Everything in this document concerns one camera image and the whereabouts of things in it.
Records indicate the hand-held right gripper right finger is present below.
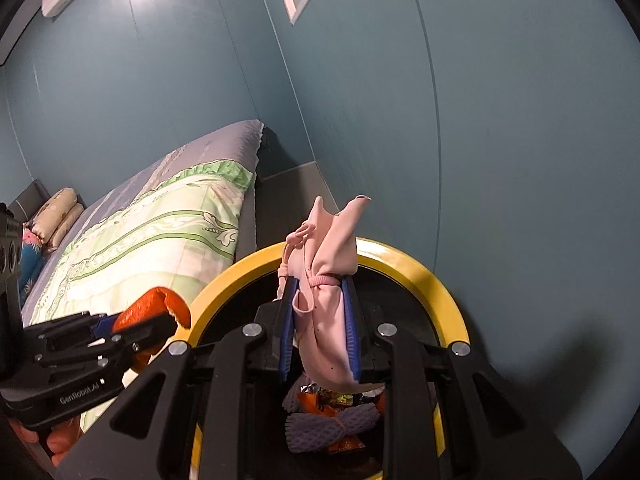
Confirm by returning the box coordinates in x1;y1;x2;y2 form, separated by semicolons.
340;276;583;480

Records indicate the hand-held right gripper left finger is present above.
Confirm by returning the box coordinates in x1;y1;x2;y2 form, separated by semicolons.
92;275;303;480

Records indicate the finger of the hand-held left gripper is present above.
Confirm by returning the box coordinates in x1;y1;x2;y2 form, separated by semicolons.
30;312;178;386
25;311;121;342

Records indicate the orange snack packet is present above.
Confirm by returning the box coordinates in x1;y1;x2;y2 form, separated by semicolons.
297;390;386;453

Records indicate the small colourful foil packet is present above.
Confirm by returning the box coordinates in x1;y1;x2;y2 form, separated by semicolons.
299;381;356;407

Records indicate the round bin with yellow rim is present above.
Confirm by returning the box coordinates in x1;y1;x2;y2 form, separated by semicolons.
187;237;471;480

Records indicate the bow-shaped purple foam net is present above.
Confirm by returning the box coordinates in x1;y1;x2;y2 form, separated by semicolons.
284;400;381;453

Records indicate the person's left hand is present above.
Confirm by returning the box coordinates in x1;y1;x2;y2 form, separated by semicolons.
7;407;83;467

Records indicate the folded blue floral quilt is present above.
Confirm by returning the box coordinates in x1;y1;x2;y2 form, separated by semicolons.
17;227;46;306

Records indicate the green floral blanket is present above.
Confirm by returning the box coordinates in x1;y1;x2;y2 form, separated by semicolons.
27;160;256;431

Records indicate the folded beige quilt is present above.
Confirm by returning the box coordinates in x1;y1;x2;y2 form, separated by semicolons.
31;187;85;253

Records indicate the grey padded headboard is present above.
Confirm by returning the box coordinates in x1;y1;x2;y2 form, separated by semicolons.
7;179;51;221

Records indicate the bed with striped sheet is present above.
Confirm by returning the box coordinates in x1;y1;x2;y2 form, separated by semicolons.
20;119;281;431

